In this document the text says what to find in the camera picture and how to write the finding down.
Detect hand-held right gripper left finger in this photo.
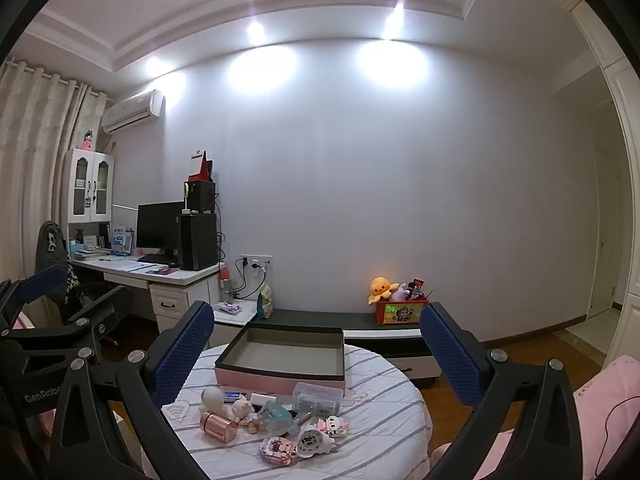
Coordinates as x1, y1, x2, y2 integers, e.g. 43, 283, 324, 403
47, 301, 216, 480

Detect pink pig figurine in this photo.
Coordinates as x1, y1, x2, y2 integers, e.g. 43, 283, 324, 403
231, 394, 257, 421

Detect pink bedding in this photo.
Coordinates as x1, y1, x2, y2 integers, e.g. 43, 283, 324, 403
432, 355, 640, 480

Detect white round-head figurine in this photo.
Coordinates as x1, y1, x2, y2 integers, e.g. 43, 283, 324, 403
200, 387, 226, 413

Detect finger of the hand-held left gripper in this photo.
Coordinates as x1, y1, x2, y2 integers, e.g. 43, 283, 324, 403
0, 286, 135, 353
0, 264, 68, 336

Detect pink storage box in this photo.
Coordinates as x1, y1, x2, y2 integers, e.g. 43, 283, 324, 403
214, 323, 347, 397

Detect black desktop speakers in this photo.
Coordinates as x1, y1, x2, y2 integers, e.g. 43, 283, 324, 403
179, 211, 219, 272

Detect orange octopus plush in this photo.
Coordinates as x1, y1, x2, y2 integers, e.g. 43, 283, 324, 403
368, 276, 400, 306

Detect black computer monitor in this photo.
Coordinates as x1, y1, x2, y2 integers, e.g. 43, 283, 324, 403
136, 201, 186, 256

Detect yellow blue snack bag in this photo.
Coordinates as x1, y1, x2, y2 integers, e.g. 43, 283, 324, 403
256, 284, 275, 320

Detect clear plastic case green label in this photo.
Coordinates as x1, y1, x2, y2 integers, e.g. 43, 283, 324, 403
291, 381, 346, 413

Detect white side table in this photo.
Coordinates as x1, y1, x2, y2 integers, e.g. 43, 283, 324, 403
214, 300, 261, 326

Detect orange toy box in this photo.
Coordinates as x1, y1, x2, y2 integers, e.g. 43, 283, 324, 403
375, 299, 430, 326

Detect red paper bag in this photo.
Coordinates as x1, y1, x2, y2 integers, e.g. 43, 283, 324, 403
189, 150, 214, 183

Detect white air conditioner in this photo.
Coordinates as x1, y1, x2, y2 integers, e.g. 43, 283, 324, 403
100, 89, 166, 135

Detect white glass-door cabinet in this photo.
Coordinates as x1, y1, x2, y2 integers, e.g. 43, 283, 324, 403
62, 147, 116, 226

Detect rose gold tin can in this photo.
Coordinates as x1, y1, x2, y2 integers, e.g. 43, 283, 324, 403
199, 411, 240, 445

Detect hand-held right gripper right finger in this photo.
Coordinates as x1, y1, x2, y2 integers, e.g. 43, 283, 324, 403
419, 302, 598, 480

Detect white door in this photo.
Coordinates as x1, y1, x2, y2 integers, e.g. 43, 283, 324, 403
587, 145, 626, 321

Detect pink white block toy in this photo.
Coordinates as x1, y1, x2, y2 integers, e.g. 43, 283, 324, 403
315, 414, 351, 438

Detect black office chair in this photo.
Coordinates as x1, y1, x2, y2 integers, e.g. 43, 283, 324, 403
37, 220, 136, 348

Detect red black toys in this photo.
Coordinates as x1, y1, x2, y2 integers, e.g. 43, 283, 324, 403
409, 276, 435, 301

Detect black speaker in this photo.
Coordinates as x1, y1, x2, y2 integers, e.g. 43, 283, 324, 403
187, 180, 217, 213

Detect clear container teal lid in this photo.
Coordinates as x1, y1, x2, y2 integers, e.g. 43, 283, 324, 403
257, 400, 296, 433

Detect white round spotted toy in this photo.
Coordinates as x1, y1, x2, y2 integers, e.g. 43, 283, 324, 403
295, 422, 335, 459

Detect black white patterned jacket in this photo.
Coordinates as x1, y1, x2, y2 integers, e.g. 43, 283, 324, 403
39, 221, 81, 306

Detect cream curtain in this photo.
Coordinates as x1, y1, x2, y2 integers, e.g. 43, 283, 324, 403
0, 57, 108, 321

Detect white desk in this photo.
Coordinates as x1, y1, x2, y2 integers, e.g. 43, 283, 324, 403
70, 252, 223, 336

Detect blue white box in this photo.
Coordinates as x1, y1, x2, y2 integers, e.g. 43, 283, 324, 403
111, 225, 135, 256

